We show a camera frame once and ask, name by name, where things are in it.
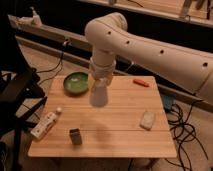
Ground black floor cables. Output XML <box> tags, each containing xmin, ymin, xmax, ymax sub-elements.
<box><xmin>165</xmin><ymin>101</ymin><xmax>206</xmax><ymax>171</ymax></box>

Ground orange marker pen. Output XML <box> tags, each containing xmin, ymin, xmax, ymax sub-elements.
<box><xmin>133</xmin><ymin>79</ymin><xmax>149</xmax><ymax>87</ymax></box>

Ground white tube with cap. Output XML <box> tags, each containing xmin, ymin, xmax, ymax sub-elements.
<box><xmin>31</xmin><ymin>107</ymin><xmax>62</xmax><ymax>140</ymax></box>

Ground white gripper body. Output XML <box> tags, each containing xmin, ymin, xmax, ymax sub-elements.
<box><xmin>89</xmin><ymin>59</ymin><xmax>116</xmax><ymax>84</ymax></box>

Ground black chair frame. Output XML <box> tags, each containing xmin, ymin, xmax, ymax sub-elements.
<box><xmin>0</xmin><ymin>0</ymin><xmax>47</xmax><ymax>171</ymax></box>

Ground white bottle on rail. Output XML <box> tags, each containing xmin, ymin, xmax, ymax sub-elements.
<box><xmin>17</xmin><ymin>6</ymin><xmax>44</xmax><ymax>28</ymax></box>

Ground white ceramic cup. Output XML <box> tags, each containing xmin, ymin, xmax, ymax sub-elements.
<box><xmin>89</xmin><ymin>79</ymin><xmax>108</xmax><ymax>107</ymax></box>

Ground wooden table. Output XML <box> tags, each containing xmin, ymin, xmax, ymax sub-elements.
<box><xmin>28</xmin><ymin>76</ymin><xmax>177</xmax><ymax>158</ymax></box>

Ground blue power adapter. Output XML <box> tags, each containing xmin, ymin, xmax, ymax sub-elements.
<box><xmin>161</xmin><ymin>94</ymin><xmax>173</xmax><ymax>110</ymax></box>

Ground wooden rail beam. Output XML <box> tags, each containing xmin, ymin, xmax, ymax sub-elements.
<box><xmin>8</xmin><ymin>14</ymin><xmax>213</xmax><ymax>111</ymax></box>

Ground small dark metal box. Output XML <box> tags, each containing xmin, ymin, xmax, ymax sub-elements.
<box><xmin>69</xmin><ymin>128</ymin><xmax>82</xmax><ymax>145</ymax></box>

